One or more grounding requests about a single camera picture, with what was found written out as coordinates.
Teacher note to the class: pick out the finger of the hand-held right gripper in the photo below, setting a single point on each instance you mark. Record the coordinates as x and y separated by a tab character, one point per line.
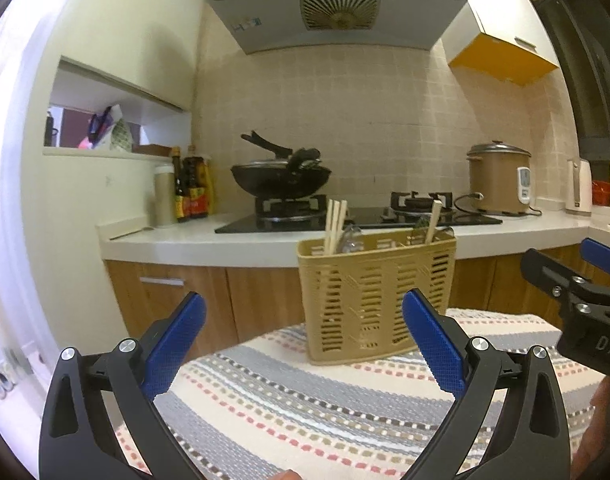
605	257
547	270

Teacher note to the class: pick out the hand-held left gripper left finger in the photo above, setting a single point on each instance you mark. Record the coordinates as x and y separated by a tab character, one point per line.
172	350

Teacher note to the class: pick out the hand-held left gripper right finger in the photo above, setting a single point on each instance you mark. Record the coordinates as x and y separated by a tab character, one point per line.
437	350

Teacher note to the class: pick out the yellow plastic utensil basket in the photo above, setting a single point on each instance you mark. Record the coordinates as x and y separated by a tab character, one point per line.
375	280

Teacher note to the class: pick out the person's right hand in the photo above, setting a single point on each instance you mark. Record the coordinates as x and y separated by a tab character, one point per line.
605	435

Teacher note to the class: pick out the person's left hand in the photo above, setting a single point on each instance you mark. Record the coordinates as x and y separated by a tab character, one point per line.
283	475

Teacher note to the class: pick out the orange packet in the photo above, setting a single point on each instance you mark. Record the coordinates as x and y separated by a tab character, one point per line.
601	194

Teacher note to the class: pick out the white electric kettle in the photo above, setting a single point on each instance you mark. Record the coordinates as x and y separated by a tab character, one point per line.
580	190

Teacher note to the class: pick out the wooden base cabinet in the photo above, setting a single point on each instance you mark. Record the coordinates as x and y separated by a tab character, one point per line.
265	300

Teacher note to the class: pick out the white kitchen countertop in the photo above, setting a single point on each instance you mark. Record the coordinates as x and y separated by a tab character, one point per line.
185	245

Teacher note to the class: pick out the brown rice cooker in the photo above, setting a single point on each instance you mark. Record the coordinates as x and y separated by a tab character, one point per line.
490	180

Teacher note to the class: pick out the striped woven mat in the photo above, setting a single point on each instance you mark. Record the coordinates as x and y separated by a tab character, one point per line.
310	410

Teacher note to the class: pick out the black gas stove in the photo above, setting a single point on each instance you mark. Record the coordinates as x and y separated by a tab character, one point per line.
365	217

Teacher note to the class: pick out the slim dark sauce bottle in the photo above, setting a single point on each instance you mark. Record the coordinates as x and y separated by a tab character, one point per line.
179	195

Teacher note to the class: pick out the white canister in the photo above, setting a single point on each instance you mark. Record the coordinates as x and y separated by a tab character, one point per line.
164	195

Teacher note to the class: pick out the dark sauce bottle red label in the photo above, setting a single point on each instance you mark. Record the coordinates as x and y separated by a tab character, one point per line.
196	185

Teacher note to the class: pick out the yellow seasoning packet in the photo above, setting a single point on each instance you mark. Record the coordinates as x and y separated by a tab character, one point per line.
211	185

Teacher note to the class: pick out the dark window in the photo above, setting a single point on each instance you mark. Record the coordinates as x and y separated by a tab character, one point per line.
595	85

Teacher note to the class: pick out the black wok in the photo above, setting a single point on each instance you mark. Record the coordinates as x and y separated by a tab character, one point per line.
280	182

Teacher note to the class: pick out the brown tray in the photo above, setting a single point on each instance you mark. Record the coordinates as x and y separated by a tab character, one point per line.
152	150

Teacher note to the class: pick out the white green shopping bag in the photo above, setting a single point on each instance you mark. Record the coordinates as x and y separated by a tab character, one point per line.
117	135

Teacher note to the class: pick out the black wok lid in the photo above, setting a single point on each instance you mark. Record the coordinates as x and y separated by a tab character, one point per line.
305	157

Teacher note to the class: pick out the dark object on ledge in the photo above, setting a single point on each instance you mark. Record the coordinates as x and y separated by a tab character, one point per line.
51	132

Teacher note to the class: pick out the grey range hood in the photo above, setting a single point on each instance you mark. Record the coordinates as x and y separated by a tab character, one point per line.
285	20

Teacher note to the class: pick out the white and yellow wall cabinet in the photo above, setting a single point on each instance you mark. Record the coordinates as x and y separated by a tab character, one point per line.
500	15

